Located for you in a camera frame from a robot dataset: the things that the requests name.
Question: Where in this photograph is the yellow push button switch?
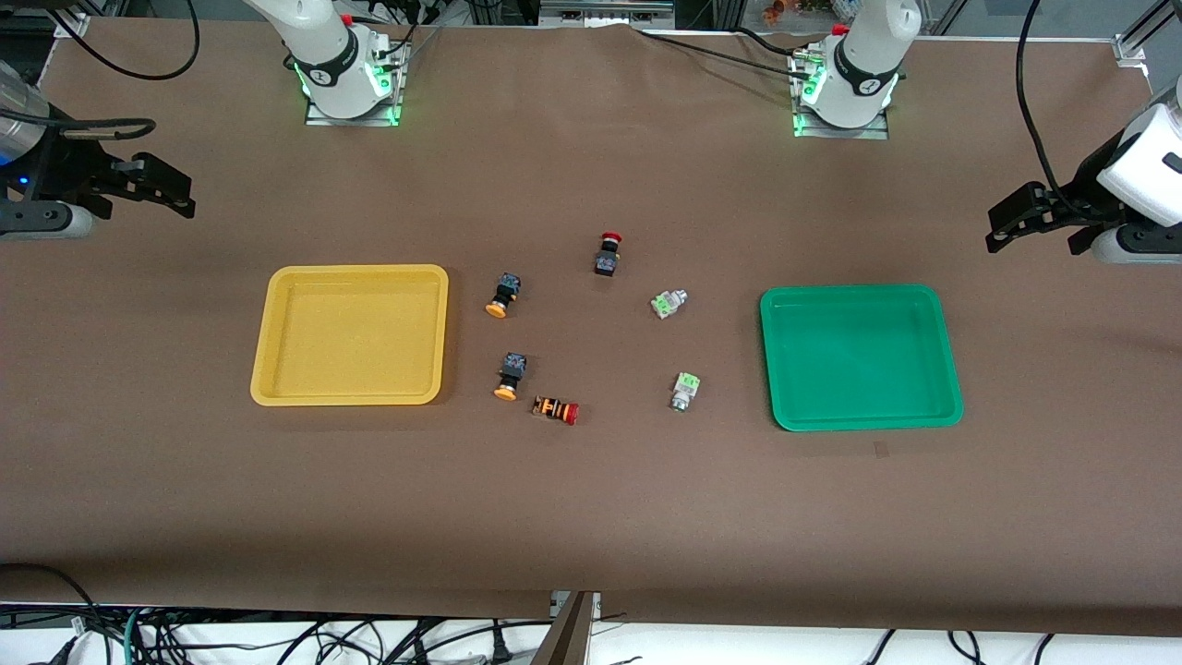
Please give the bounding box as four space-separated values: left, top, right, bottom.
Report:
492 352 529 403
484 272 523 320

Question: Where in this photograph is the green plastic tray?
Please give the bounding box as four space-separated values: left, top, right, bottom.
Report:
759 284 965 432

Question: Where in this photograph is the yellow plastic tray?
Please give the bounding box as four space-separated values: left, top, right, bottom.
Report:
250 264 451 407

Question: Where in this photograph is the brown table cover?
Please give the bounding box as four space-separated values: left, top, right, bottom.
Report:
0 18 1182 638

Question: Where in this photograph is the brown wooden beam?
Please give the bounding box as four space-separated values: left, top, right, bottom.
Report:
531 591 597 665

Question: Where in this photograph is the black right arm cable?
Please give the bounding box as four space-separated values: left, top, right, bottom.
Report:
37 0 201 81

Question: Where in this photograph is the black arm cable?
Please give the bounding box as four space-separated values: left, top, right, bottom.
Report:
37 0 201 81
1016 0 1086 218

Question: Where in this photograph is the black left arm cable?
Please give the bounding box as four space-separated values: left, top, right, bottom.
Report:
1016 0 1086 218

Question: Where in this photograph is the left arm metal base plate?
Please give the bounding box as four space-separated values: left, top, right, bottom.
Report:
790 51 892 141

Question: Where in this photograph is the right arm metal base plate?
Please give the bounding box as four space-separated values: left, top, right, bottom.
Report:
303 42 409 127

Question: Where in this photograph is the short black base cable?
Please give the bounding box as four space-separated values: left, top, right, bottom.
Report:
734 26 806 54

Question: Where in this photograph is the long black base cable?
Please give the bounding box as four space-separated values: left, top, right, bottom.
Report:
635 30 802 70

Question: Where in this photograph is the black arched floor cable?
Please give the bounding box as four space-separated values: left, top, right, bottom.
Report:
0 562 103 665

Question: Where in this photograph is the green floor cable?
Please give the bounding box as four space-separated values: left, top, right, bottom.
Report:
123 605 154 665

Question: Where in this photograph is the silver aluminium frame rail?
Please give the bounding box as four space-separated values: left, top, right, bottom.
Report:
538 0 678 27

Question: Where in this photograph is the white metal bracket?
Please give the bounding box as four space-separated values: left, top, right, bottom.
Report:
550 591 603 622

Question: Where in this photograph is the black cable with plug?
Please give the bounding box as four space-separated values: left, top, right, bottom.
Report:
406 621 555 665

